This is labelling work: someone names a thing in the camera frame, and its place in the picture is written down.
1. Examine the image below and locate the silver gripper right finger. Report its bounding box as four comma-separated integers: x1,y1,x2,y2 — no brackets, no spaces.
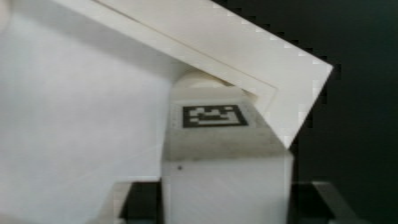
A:
290,181,363,224

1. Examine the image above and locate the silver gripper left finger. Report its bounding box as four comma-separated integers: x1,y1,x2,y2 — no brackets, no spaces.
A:
88,180,164,224

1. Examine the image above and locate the white square table top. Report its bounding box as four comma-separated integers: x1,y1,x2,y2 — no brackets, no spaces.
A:
0,0,191,224

